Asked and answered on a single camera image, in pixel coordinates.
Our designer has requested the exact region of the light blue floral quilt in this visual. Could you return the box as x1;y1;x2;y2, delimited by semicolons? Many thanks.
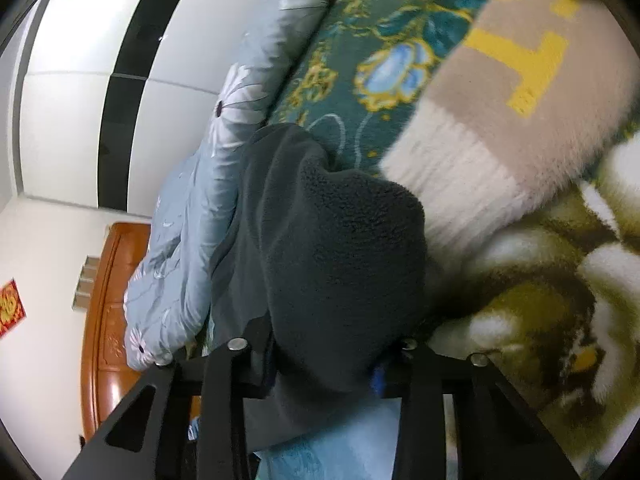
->
122;0;366;373

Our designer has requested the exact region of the wooden headboard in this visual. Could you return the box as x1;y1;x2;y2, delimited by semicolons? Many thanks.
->
80;222;203;443

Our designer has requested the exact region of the beige sweater with yellow print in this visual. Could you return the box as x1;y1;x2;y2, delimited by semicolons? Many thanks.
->
380;0;632;266

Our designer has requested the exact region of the green floral printed blanket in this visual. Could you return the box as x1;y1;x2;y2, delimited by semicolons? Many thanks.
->
187;0;640;480

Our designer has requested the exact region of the red wall decoration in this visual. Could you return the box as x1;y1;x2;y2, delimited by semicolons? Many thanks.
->
0;277;28;339

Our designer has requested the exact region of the dark grey fleece garment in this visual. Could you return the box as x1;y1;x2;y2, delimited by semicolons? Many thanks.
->
207;122;431;456

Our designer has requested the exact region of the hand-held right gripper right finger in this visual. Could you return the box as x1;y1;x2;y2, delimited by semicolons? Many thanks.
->
369;338;583;480

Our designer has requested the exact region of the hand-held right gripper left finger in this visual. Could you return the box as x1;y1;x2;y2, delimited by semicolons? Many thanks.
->
64;314;281;480

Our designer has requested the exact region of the white wardrobe with black stripe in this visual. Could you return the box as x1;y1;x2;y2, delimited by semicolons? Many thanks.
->
12;0;286;218

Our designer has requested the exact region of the white wall switch panel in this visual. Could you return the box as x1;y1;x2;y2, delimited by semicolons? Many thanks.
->
71;255;102;311

